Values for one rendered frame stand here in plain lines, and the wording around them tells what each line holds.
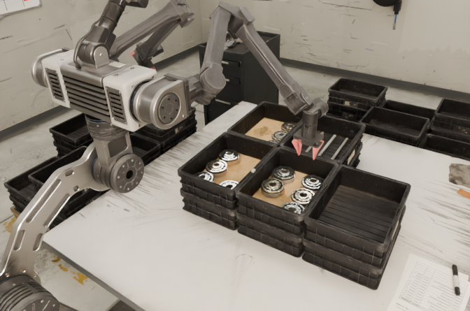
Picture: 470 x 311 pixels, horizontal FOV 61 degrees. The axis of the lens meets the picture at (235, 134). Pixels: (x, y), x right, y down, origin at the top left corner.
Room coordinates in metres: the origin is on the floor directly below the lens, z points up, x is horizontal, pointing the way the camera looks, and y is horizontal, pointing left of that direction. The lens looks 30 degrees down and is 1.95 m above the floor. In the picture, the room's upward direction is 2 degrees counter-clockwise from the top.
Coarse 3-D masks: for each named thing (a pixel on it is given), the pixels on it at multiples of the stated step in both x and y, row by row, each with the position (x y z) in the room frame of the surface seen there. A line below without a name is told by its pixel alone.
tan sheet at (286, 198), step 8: (272, 176) 1.50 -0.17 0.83; (296, 176) 1.49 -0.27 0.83; (304, 176) 1.49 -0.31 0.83; (288, 184) 1.44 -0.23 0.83; (296, 184) 1.44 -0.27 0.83; (256, 192) 1.39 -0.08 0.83; (288, 192) 1.38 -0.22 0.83; (264, 200) 1.33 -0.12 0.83; (272, 200) 1.33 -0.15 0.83; (280, 200) 1.33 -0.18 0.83; (288, 200) 1.33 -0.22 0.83
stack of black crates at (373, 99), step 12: (336, 84) 3.08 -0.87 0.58; (348, 84) 3.15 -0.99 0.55; (360, 84) 3.09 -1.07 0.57; (372, 84) 3.03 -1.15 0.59; (336, 96) 2.92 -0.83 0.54; (348, 96) 2.85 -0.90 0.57; (360, 96) 2.80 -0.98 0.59; (372, 96) 3.01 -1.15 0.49; (384, 96) 2.94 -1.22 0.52; (336, 108) 2.92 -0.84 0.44; (348, 108) 2.85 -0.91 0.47; (360, 108) 2.80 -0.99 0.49
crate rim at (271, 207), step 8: (272, 152) 1.55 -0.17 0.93; (296, 152) 1.54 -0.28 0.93; (264, 160) 1.49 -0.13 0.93; (320, 160) 1.47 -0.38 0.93; (328, 160) 1.47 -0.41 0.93; (328, 176) 1.35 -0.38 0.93; (240, 192) 1.27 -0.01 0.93; (248, 200) 1.23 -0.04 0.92; (256, 200) 1.22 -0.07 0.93; (312, 200) 1.20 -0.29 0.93; (264, 208) 1.19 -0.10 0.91; (272, 208) 1.18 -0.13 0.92; (280, 208) 1.16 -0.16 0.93; (304, 208) 1.16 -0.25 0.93; (288, 216) 1.14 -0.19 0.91; (296, 216) 1.12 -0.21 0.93
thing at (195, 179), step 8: (240, 136) 1.71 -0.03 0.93; (208, 144) 1.65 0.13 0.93; (264, 144) 1.63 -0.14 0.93; (200, 152) 1.57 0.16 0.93; (192, 160) 1.52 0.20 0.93; (256, 168) 1.43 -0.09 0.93; (184, 176) 1.41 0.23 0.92; (192, 176) 1.39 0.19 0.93; (248, 176) 1.37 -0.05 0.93; (200, 184) 1.36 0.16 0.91; (208, 184) 1.34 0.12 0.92; (216, 184) 1.33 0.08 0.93; (240, 184) 1.32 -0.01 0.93; (224, 192) 1.30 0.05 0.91; (232, 192) 1.28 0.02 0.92
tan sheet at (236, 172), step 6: (240, 156) 1.68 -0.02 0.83; (246, 156) 1.68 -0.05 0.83; (240, 162) 1.63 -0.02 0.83; (246, 162) 1.62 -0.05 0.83; (252, 162) 1.62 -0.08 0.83; (258, 162) 1.62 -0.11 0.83; (228, 168) 1.58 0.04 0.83; (234, 168) 1.57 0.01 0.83; (240, 168) 1.57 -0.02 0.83; (246, 168) 1.57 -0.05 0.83; (228, 174) 1.53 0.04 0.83; (234, 174) 1.53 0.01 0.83; (240, 174) 1.53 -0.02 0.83; (246, 174) 1.53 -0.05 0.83; (216, 180) 1.49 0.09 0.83; (222, 180) 1.48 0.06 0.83; (234, 180) 1.48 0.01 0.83; (240, 180) 1.48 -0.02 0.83
